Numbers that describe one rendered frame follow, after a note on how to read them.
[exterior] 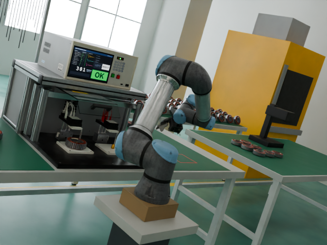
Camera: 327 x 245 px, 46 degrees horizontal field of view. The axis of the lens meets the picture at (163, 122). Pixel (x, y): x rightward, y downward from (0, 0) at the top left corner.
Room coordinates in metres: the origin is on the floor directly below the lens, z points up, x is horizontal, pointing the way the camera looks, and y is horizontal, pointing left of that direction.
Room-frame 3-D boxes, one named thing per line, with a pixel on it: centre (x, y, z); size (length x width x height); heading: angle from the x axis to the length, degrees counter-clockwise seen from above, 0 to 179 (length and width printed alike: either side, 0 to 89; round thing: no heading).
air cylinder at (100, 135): (2.27, 0.34, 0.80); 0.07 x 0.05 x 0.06; 133
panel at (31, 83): (2.27, 0.50, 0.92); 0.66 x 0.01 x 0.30; 133
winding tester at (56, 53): (2.33, 0.54, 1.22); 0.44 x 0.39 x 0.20; 133
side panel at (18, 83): (2.16, 0.84, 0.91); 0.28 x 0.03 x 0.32; 43
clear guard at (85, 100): (2.01, 0.42, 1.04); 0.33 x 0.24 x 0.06; 43
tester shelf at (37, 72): (2.32, 0.55, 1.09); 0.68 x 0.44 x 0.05; 133
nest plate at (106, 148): (2.17, 0.24, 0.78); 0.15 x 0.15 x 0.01; 43
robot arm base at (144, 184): (1.53, -0.04, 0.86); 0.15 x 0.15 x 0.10
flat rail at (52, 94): (2.16, 0.40, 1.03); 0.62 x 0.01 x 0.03; 133
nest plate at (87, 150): (2.00, 0.42, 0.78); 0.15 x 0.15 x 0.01; 43
